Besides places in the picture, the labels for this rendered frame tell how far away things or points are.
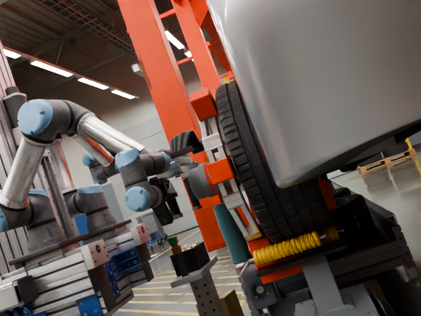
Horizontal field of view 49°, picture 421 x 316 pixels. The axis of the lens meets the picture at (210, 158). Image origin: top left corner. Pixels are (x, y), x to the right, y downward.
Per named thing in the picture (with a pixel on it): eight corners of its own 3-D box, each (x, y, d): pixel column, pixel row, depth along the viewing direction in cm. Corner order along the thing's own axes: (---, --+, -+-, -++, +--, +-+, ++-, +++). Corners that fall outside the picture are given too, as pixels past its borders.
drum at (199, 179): (245, 184, 177) (233, 150, 178) (195, 203, 181) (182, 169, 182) (249, 182, 191) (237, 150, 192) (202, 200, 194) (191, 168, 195)
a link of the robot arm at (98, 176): (106, 180, 256) (100, 162, 257) (92, 187, 261) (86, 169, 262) (115, 179, 263) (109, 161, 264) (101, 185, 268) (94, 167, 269)
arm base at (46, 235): (21, 256, 177) (13, 231, 178) (43, 249, 192) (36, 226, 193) (54, 243, 174) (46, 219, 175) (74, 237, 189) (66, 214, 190)
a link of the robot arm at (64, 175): (79, 215, 229) (44, 113, 234) (58, 223, 236) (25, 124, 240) (95, 210, 240) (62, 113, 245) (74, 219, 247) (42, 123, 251)
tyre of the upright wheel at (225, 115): (270, 56, 146) (272, 70, 210) (201, 84, 150) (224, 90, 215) (343, 248, 149) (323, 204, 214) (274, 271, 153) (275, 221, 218)
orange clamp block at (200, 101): (218, 114, 168) (208, 93, 163) (198, 122, 169) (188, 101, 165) (217, 106, 174) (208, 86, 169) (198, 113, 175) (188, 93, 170)
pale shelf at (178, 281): (203, 278, 227) (200, 272, 228) (171, 288, 230) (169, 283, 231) (218, 259, 270) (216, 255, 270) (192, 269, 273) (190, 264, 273)
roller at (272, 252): (329, 244, 163) (322, 228, 164) (250, 269, 168) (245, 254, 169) (327, 241, 169) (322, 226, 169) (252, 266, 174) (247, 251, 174)
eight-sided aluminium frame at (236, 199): (259, 243, 156) (203, 94, 160) (240, 249, 157) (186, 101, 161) (269, 222, 209) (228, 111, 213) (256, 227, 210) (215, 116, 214)
